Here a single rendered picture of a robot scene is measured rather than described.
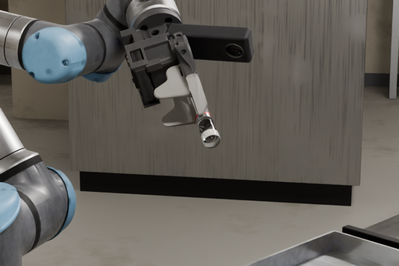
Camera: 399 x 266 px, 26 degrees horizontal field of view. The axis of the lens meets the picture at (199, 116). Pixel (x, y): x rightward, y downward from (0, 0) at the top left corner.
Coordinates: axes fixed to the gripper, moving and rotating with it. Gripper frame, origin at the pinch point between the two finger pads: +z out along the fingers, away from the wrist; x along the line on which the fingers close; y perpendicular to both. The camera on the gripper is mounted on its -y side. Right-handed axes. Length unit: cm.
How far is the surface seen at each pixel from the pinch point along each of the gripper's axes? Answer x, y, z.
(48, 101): -336, 79, -442
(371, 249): -43.5, -21.0, -4.8
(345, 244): -45.2, -17.7, -8.7
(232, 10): -185, -48, -275
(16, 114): -343, 106, -447
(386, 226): -55, -28, -18
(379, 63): -454, -205, -501
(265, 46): -201, -58, -260
